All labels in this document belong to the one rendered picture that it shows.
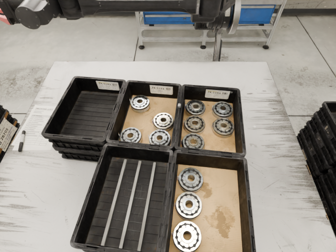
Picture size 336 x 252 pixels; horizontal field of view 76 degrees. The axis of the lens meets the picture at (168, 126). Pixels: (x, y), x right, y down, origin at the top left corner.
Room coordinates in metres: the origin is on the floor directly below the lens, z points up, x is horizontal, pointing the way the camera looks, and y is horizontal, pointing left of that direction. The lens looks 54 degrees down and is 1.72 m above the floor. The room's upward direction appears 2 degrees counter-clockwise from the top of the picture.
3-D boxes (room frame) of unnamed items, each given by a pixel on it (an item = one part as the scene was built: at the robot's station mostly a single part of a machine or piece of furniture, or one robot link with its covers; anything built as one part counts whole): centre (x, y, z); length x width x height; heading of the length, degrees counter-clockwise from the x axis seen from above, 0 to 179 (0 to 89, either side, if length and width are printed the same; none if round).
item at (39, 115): (0.76, 0.75, 0.70); 0.33 x 0.23 x 0.01; 177
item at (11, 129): (0.92, 1.22, 0.41); 0.31 x 0.02 x 0.16; 177
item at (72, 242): (0.28, 0.16, 0.92); 0.40 x 0.30 x 0.02; 172
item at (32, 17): (0.59, 0.30, 1.45); 0.12 x 0.11 x 0.09; 87
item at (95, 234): (0.28, 0.16, 0.87); 0.40 x 0.30 x 0.11; 172
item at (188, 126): (0.64, -0.13, 0.86); 0.10 x 0.10 x 0.01
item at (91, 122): (0.72, 0.39, 0.87); 0.40 x 0.30 x 0.11; 172
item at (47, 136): (0.72, 0.39, 0.92); 0.40 x 0.30 x 0.02; 172
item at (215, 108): (0.73, -0.29, 0.86); 0.10 x 0.10 x 0.01
